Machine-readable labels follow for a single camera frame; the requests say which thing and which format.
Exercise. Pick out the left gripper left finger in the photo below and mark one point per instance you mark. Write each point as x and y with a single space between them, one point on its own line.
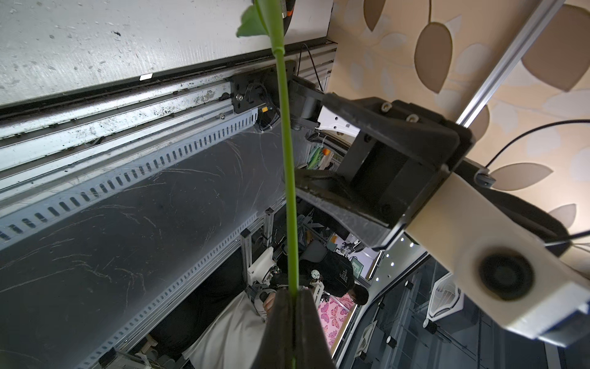
276 350

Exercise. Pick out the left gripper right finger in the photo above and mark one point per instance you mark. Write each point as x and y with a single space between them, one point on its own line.
310 346

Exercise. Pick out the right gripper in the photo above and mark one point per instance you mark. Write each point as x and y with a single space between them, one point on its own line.
399 159

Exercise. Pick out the white tulip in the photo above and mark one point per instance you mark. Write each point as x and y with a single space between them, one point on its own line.
264 18

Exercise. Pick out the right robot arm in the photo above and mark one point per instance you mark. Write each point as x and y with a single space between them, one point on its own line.
521 212

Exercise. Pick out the person in black shirt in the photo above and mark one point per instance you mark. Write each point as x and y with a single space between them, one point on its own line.
336 272

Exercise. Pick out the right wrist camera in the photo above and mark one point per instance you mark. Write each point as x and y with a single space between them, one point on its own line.
503 268

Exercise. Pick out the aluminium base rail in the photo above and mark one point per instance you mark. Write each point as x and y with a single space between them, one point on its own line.
55 164

